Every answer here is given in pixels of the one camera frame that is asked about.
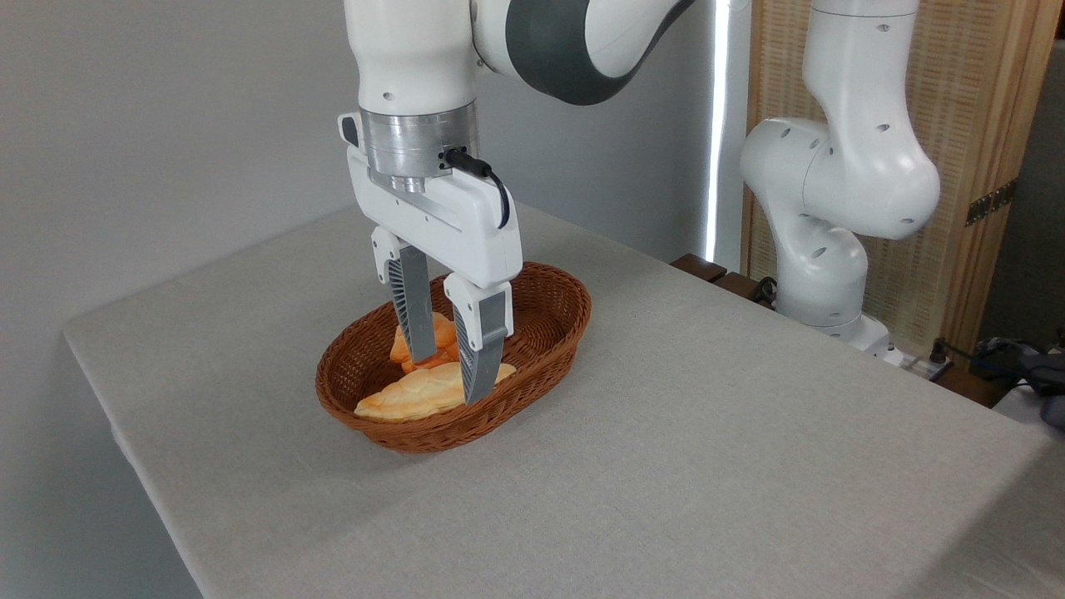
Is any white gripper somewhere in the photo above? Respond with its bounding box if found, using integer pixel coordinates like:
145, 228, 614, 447
338, 111, 524, 407

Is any orange croissant bread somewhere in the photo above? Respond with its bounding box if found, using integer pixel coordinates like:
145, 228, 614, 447
389, 312, 460, 374

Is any long pale bread loaf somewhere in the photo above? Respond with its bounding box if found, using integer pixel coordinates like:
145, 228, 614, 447
354, 362, 518, 423

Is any brown wicker basket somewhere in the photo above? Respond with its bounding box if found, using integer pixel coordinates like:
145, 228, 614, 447
315, 261, 593, 454

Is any brown wooden block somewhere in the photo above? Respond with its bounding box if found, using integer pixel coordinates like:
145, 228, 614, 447
671, 254, 729, 284
716, 270, 776, 310

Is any grey tablecloth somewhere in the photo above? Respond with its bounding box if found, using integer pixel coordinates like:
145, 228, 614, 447
62, 200, 1065, 599

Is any white power strip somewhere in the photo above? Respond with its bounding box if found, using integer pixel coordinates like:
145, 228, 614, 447
882, 337, 954, 384

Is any wooden folding screen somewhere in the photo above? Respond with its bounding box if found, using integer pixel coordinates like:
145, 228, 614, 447
741, 0, 1065, 359

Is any metal screen hinge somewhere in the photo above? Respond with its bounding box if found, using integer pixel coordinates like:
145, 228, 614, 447
965, 179, 1018, 227

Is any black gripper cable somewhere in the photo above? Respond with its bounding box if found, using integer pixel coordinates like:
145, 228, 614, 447
443, 147, 512, 230

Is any dark cable bundle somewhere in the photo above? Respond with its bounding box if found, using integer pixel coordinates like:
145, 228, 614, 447
969, 333, 1065, 430

